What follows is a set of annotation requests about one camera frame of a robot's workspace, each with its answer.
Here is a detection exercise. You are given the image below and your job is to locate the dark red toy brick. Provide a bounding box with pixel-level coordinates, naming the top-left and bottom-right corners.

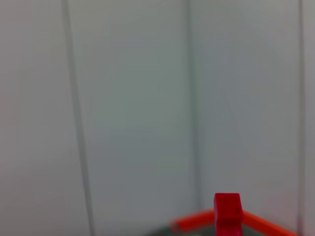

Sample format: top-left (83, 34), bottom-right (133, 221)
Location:
top-left (213, 193), bottom-right (244, 236)

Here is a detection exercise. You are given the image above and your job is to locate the orange bin carry handle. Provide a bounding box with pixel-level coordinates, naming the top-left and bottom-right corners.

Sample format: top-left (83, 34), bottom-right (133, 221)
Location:
top-left (169, 208), bottom-right (300, 236)

